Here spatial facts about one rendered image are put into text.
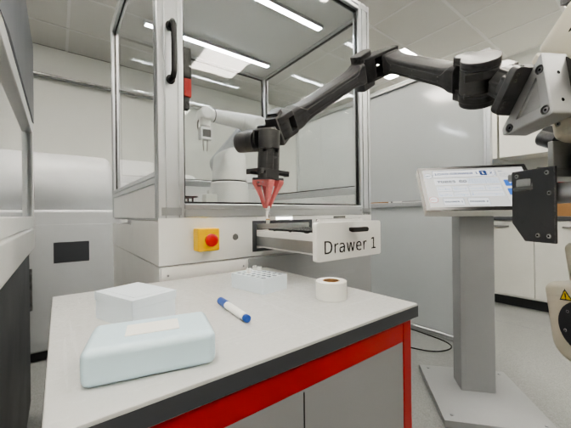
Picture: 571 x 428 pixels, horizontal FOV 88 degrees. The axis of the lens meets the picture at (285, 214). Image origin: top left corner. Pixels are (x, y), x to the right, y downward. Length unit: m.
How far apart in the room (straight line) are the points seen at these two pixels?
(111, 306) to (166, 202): 0.43
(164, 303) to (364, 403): 0.41
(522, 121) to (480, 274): 1.20
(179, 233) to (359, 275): 0.90
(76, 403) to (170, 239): 0.63
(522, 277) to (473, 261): 1.97
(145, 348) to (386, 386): 0.47
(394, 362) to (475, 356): 1.25
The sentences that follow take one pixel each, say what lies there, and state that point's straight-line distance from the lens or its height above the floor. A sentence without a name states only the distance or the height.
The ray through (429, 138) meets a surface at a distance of 2.65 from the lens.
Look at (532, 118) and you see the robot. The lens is 0.71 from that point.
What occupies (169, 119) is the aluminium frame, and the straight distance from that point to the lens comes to 1.02.
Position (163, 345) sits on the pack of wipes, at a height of 0.80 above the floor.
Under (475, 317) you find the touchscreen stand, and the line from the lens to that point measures 1.86.
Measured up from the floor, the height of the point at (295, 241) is 0.87.
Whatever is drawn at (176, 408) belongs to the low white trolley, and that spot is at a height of 0.74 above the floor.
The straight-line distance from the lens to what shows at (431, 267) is 2.62.
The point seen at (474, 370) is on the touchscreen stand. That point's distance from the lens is 1.96.
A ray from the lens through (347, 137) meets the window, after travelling 1.50.
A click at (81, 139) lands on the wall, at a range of 4.22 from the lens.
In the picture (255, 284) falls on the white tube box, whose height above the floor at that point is 0.78.
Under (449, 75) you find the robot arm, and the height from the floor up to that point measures 1.28.
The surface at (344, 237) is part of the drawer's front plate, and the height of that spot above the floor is 0.88.
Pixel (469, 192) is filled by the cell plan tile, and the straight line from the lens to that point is 1.75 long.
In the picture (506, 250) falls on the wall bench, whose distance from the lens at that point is 3.75.
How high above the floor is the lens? 0.95
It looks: level
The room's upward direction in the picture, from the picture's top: 1 degrees counter-clockwise
